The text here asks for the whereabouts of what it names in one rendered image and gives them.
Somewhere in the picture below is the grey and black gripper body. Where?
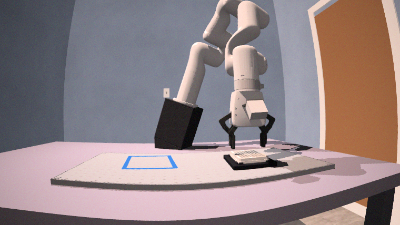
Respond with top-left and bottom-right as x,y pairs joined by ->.
229,89 -> 266,127

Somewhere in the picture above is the blue tape outline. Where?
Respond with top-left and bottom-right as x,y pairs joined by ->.
122,156 -> 178,169

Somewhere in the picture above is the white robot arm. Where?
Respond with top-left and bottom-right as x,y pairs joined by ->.
173,0 -> 269,120

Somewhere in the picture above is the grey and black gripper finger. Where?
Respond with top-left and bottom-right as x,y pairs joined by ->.
259,114 -> 275,147
219,112 -> 238,149

